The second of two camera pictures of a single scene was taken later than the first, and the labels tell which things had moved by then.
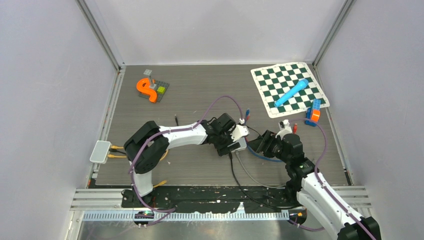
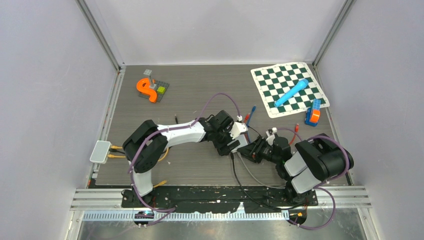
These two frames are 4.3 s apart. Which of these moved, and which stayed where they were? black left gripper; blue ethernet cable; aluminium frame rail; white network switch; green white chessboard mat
Moved: blue ethernet cable
Stayed: white network switch; black left gripper; aluminium frame rail; green white chessboard mat
